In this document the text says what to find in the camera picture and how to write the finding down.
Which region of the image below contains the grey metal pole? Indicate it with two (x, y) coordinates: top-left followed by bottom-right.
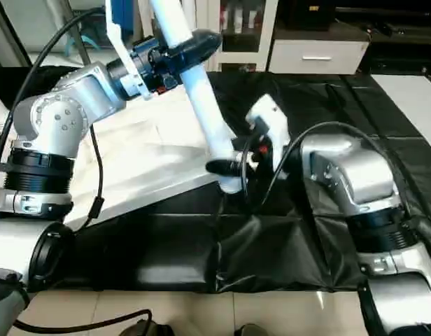
(62, 0), (97, 67)

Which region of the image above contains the black work mat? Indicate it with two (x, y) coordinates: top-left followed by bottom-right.
(0, 66), (431, 295)

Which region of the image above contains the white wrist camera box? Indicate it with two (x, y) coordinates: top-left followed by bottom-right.
(104, 0), (150, 100)
(243, 94), (290, 176)

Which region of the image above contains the white plastic table leg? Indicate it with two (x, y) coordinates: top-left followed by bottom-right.
(149, 0), (246, 195)

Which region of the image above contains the white drawer unit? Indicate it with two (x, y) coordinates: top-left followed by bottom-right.
(268, 38), (370, 76)

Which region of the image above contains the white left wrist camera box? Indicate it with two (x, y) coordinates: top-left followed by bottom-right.
(104, 0), (150, 100)

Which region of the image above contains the white flat board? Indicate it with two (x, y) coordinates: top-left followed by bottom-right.
(371, 73), (431, 151)

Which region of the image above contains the white plastic table top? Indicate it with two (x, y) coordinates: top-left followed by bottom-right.
(0, 84), (244, 232)

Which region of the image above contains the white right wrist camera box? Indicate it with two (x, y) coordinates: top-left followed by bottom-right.
(243, 94), (290, 176)

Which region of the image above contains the black equipment case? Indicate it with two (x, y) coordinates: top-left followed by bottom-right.
(282, 0), (339, 30)

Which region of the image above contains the white glass door cabinet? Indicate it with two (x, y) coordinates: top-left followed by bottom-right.
(179, 0), (279, 72)

